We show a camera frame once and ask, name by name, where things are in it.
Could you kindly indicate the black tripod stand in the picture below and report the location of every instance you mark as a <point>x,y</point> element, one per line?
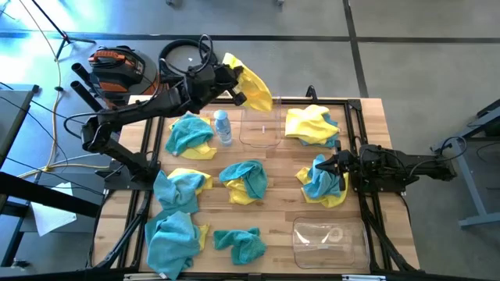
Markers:
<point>65,37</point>

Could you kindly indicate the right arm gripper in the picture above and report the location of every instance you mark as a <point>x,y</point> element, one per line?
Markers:
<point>349,162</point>

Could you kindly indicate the dark grey desk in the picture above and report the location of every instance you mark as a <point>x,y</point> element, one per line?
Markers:
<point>11,117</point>

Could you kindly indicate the black aluminium table frame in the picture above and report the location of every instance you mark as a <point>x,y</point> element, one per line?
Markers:
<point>297,100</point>

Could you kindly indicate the orange and black shop vacuum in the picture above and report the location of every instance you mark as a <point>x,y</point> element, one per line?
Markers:
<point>117,68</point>

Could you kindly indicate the black caster wheel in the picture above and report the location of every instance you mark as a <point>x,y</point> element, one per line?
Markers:
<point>19,264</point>

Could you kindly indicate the large light blue microfiber towel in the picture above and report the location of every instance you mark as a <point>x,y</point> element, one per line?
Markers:
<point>172,244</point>

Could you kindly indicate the teal microfiber towel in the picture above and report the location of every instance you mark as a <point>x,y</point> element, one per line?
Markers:
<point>189,132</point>
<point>244,247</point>
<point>254,177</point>

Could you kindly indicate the silver metal bracket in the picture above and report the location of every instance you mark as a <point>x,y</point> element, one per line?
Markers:
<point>146,277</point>
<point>363,278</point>

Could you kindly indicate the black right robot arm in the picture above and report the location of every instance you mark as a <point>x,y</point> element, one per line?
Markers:
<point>414,164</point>

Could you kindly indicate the clear plastic basket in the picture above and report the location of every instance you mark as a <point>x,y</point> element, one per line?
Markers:
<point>351,250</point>
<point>259,134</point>

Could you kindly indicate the clear bottle with blue cap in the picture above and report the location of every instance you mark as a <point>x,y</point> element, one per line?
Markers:
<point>223,130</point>

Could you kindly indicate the white paper sheet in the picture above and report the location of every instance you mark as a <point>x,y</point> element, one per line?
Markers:
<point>51,220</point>

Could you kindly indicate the black vacuum wand tube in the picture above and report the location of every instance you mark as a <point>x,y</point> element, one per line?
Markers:
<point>80,70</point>
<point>84,93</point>

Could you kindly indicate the black metal beam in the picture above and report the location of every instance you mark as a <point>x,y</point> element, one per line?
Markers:
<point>47,195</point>

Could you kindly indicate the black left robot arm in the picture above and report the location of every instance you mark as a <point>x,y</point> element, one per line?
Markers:
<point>129,111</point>

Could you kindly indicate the grey metal table frame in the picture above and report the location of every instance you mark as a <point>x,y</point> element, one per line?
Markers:
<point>470,183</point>

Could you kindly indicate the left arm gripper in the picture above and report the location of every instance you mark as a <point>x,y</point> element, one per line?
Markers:
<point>207,86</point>

